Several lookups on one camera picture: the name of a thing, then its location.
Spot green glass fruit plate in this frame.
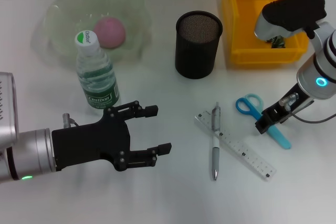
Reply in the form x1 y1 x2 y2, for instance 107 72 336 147
43 0 154 67

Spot grey white ballpoint pen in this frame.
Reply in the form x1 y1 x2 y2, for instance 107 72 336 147
211 102 222 182

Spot clear water bottle green label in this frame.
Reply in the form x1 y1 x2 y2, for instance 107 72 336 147
74 30 122 116

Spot green plastic wrapper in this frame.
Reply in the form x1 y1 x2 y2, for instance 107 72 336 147
265 36 286 49

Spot clear plastic ruler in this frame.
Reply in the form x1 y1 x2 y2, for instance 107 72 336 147
194 110 278 182

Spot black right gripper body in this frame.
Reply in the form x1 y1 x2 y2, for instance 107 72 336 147
263 83 307 123

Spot left arm connector cable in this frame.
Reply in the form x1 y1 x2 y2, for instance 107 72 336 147
62 113 81 128

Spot pink peach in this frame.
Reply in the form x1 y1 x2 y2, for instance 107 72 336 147
93 16 127 49

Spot yellow plastic bin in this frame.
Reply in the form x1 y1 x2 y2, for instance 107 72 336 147
222 0 315 65

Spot black mesh pen holder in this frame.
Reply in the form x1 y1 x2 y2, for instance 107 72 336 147
175 10 224 80

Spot blue teal scissors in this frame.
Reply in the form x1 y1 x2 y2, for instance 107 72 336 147
235 93 292 150

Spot right wrist camera black hood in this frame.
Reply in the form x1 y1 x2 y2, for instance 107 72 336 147
254 0 328 44

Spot left wrist camera silver box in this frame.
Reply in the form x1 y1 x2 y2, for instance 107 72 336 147
0 71 19 143

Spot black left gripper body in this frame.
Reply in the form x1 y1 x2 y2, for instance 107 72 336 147
51 114 132 172

